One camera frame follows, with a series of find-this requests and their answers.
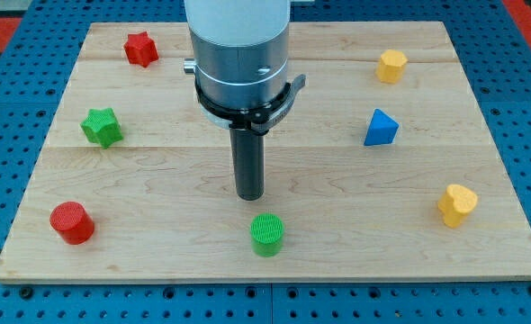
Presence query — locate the yellow heart block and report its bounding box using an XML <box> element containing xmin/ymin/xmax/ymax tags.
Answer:
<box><xmin>437</xmin><ymin>184</ymin><xmax>479</xmax><ymax>229</ymax></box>

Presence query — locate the black quick-release clamp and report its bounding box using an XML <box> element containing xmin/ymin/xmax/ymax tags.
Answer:
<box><xmin>194</xmin><ymin>74</ymin><xmax>306</xmax><ymax>136</ymax></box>

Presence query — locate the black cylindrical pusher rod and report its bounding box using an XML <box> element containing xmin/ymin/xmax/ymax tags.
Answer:
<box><xmin>229</xmin><ymin>130</ymin><xmax>264</xmax><ymax>201</ymax></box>

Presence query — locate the blue triangle block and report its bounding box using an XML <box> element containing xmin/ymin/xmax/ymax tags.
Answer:
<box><xmin>364</xmin><ymin>109</ymin><xmax>400</xmax><ymax>146</ymax></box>

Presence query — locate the red cylinder block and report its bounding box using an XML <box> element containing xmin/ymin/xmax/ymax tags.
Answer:
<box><xmin>49</xmin><ymin>201</ymin><xmax>95</xmax><ymax>245</ymax></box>

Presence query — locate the green star block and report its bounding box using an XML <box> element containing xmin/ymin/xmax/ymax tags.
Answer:
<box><xmin>80</xmin><ymin>107</ymin><xmax>123</xmax><ymax>149</ymax></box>

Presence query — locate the green cylinder block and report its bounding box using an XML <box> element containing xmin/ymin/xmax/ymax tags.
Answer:
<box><xmin>249</xmin><ymin>213</ymin><xmax>284</xmax><ymax>257</ymax></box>

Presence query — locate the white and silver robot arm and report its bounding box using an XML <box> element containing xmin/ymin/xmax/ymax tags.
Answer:
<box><xmin>184</xmin><ymin>0</ymin><xmax>291</xmax><ymax>129</ymax></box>

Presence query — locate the yellow hexagon block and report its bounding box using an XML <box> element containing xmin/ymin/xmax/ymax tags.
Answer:
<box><xmin>375</xmin><ymin>49</ymin><xmax>408</xmax><ymax>84</ymax></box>

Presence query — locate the wooden board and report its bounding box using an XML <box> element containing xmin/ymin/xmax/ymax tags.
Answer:
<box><xmin>0</xmin><ymin>22</ymin><xmax>531</xmax><ymax>284</ymax></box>

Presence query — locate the red star block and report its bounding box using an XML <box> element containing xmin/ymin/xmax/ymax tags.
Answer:
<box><xmin>123</xmin><ymin>31</ymin><xmax>159</xmax><ymax>68</ymax></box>

